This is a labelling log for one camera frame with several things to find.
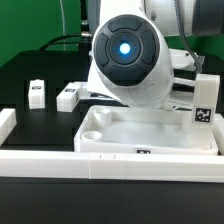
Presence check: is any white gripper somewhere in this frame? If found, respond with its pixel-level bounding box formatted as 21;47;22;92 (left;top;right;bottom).
163;49;196;109

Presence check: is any white desk tabletop tray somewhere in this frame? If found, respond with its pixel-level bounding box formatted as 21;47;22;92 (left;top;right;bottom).
74;106;218;156

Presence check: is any white fiducial marker sheet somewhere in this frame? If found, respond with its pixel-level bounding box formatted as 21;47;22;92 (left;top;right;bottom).
75;82;111;100

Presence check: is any white U-shaped obstacle fence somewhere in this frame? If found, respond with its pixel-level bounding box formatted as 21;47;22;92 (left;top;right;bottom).
0;109;224;183

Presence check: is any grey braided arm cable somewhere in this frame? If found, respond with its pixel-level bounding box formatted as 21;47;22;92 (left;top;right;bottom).
173;0;206;75

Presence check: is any black cable with connector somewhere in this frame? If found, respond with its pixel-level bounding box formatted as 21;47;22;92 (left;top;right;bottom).
39;0;94;52

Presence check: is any thin white cable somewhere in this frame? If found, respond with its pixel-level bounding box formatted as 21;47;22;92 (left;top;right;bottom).
59;0;66;52

